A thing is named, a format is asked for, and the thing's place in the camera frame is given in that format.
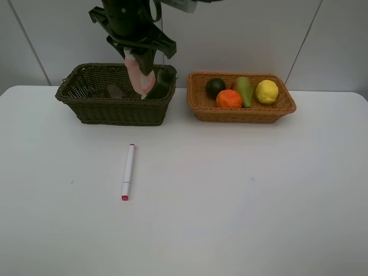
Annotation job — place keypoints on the white marker with pink cap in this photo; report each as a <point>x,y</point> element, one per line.
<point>126,184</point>

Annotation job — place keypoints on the dark grey pump bottle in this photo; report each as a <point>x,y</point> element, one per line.
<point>165,77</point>

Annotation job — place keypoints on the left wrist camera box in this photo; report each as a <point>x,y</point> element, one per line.
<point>187,6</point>

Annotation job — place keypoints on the pink bottle with white cap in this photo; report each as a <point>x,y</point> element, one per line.
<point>142,84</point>

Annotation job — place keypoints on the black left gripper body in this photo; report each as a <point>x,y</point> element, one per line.
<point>131,24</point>

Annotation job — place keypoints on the green red pear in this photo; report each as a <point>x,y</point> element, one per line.
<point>245,88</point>

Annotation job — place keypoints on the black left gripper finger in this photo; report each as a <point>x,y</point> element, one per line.
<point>145,58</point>

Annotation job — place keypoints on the orange wicker basket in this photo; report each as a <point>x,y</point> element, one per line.
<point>205,109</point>

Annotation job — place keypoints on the yellow lemon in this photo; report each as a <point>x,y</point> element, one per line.
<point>267,92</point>

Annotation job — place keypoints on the dark brown wicker basket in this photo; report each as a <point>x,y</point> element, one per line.
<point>83,92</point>

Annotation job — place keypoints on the orange tangerine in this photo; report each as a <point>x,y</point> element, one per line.
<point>229,99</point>

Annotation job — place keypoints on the translucent pink plastic cup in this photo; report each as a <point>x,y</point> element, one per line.
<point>115,91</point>

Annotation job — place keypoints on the dark mangosteen with green calyx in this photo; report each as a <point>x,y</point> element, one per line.
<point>214,87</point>

